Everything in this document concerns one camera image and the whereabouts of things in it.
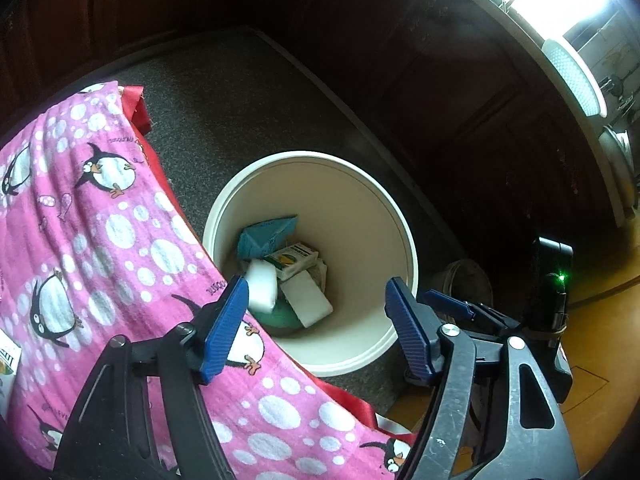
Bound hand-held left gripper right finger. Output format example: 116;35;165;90
384;276;581;480

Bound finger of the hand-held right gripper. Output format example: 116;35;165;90
423;289;475;319
464;302;524;337

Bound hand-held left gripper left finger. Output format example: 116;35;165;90
52;275;250;480

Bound green cloth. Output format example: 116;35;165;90
256;294;303;330

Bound white foam block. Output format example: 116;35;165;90
244;258;282;312
279;270;335;328

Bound white box yellow-green label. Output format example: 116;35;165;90
0;331;24;423
264;242;321;282

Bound teal paper box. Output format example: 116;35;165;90
236;214;300;262

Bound white plastic bucket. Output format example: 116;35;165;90
202;150;420;380

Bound white tissue packet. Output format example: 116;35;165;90
302;258;329;293

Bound dirty grey bucket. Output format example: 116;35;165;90
437;259;495;313

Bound metal pot lid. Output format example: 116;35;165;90
597;126;640;223

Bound pink penguin printed towel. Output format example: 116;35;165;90
0;81;418;480

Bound red tablecloth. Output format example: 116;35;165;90
117;84;418;448

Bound white perforated colander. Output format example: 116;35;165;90
542;38;609;118

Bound dark wooden base cabinets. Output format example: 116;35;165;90
0;0;626;281

